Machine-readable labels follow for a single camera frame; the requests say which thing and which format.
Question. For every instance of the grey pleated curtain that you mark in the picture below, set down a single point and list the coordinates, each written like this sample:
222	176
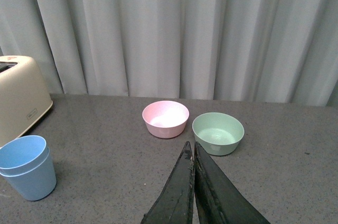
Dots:
241	50

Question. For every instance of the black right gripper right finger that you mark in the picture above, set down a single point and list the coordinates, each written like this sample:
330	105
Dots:
217	199

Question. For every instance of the green plastic bowl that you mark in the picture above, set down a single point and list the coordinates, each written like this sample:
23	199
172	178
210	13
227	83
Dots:
218	133

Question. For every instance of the cream white toaster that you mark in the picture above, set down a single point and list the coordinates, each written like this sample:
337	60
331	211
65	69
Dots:
24	96

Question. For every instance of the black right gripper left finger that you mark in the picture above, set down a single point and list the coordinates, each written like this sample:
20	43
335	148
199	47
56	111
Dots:
175	202

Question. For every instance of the light blue plastic cup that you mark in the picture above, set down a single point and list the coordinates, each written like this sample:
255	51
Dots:
36	183

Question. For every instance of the pink plastic bowl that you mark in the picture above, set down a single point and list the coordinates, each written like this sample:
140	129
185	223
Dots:
165	119

